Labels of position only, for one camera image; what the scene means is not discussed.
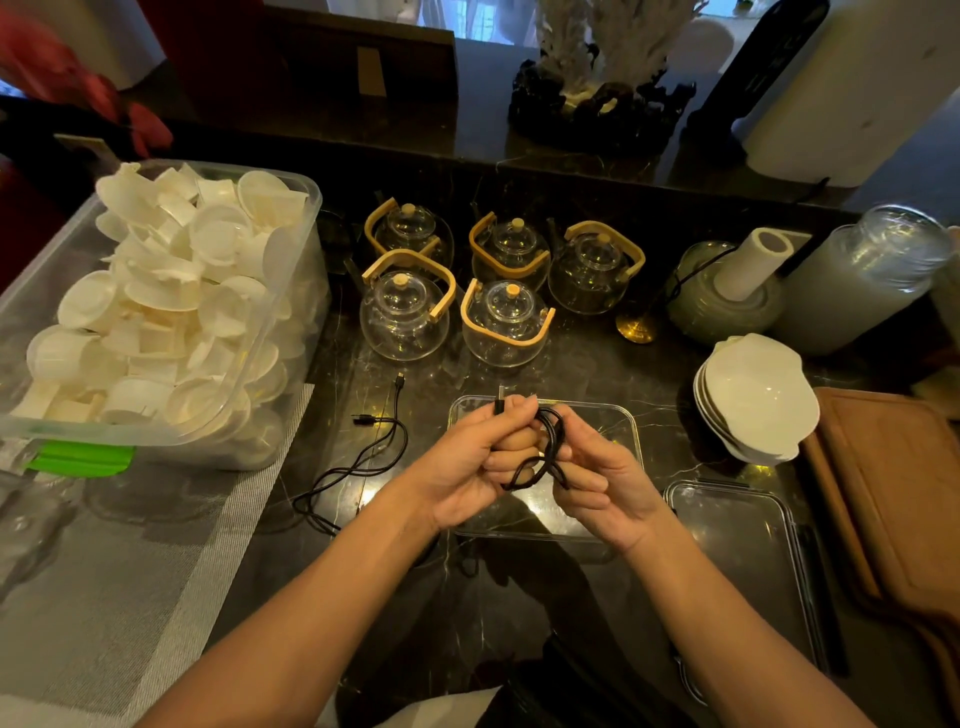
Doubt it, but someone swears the person's left hand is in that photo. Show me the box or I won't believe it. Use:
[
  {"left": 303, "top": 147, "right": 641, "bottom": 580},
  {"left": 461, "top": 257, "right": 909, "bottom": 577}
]
[{"left": 408, "top": 394, "right": 543, "bottom": 531}]

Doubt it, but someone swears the person's right hand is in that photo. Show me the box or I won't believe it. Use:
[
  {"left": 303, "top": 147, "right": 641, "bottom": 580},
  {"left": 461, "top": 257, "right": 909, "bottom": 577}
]
[{"left": 550, "top": 405, "right": 670, "bottom": 554}]

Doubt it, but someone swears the person's right forearm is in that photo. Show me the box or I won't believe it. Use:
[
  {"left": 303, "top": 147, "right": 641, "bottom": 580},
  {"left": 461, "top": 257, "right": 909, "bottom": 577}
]
[{"left": 622, "top": 508, "right": 876, "bottom": 728}]

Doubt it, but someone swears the person's left forearm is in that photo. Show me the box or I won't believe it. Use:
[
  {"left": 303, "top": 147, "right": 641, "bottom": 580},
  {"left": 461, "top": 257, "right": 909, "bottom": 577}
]
[{"left": 138, "top": 480, "right": 445, "bottom": 728}]

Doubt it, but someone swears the small clear plastic container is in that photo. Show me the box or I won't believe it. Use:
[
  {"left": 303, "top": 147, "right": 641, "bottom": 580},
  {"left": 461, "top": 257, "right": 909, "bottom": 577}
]
[{"left": 447, "top": 394, "right": 645, "bottom": 543}]

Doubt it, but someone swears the gold spoon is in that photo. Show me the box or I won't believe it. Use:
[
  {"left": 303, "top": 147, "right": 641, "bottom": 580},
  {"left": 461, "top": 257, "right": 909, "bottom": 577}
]
[{"left": 615, "top": 298, "right": 663, "bottom": 345}]

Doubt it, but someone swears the green ceramic pot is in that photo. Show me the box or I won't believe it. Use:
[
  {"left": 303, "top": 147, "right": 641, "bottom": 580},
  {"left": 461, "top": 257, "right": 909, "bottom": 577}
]
[{"left": 665, "top": 239, "right": 786, "bottom": 347}]

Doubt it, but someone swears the stack of white bowls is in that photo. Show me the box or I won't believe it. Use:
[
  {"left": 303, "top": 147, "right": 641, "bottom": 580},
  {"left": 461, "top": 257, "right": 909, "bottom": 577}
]
[{"left": 693, "top": 333, "right": 822, "bottom": 468}]

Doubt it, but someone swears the clear plastic container lid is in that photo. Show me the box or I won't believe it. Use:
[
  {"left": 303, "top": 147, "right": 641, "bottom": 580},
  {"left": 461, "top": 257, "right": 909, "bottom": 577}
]
[{"left": 663, "top": 479, "right": 831, "bottom": 708}]

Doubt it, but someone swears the large clear plastic bin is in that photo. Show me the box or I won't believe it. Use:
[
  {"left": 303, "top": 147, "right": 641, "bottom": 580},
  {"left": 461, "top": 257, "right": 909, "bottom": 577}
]
[{"left": 0, "top": 158, "right": 332, "bottom": 473}]

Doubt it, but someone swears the white paper roll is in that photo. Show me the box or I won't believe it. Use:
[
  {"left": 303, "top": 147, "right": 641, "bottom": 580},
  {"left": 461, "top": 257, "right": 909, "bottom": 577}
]
[{"left": 711, "top": 226, "right": 795, "bottom": 303}]

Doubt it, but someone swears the person's black clothing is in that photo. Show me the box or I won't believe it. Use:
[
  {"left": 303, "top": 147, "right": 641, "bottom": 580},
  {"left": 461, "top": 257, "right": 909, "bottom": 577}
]
[{"left": 477, "top": 633, "right": 702, "bottom": 728}]

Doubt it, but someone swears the large glass jar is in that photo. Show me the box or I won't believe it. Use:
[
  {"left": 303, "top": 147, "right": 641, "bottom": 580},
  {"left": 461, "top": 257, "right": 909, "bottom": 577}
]
[{"left": 771, "top": 204, "right": 956, "bottom": 358}]

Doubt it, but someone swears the wooden cutting board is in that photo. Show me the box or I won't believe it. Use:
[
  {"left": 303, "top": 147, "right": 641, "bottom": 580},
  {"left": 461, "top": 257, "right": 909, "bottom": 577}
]
[{"left": 800, "top": 387, "right": 960, "bottom": 714}]

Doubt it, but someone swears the white coral ornament black base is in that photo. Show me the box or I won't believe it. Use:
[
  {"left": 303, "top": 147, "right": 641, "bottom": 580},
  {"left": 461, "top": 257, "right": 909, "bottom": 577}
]
[{"left": 507, "top": 0, "right": 709, "bottom": 156}]

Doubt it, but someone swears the pile of white plastic cups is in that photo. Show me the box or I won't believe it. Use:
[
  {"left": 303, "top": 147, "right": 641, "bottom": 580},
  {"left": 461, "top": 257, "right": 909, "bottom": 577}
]
[{"left": 10, "top": 162, "right": 313, "bottom": 453}]

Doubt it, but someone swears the dark brown box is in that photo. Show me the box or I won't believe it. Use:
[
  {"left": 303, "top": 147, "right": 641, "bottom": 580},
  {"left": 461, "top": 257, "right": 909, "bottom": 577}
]
[{"left": 261, "top": 6, "right": 459, "bottom": 125}]

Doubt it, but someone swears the green plastic lid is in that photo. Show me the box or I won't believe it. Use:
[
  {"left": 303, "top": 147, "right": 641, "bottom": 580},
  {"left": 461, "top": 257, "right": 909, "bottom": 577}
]
[{"left": 25, "top": 440, "right": 137, "bottom": 480}]

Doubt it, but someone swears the white cylindrical appliance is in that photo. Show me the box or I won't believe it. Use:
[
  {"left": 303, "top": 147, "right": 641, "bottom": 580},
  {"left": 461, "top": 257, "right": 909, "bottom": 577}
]
[{"left": 730, "top": 0, "right": 960, "bottom": 189}]

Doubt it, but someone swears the grey mesh placemat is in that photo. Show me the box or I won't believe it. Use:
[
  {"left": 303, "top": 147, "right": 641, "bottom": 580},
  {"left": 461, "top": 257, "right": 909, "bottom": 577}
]
[{"left": 0, "top": 383, "right": 316, "bottom": 728}]

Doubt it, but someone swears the red cloth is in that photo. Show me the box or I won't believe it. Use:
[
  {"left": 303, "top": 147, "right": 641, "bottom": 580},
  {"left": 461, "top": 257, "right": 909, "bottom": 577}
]
[{"left": 0, "top": 6, "right": 174, "bottom": 159}]

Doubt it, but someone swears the glass teapot with bamboo handle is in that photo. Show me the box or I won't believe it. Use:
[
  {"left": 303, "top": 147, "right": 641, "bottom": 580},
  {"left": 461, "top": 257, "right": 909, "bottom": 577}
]
[
  {"left": 363, "top": 196, "right": 456, "bottom": 271},
  {"left": 459, "top": 276, "right": 557, "bottom": 369},
  {"left": 546, "top": 219, "right": 647, "bottom": 317},
  {"left": 468, "top": 211, "right": 553, "bottom": 293},
  {"left": 357, "top": 248, "right": 458, "bottom": 363}
]

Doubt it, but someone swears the long black cable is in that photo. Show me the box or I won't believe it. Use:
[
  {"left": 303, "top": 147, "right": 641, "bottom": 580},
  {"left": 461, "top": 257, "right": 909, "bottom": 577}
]
[{"left": 291, "top": 371, "right": 411, "bottom": 538}]

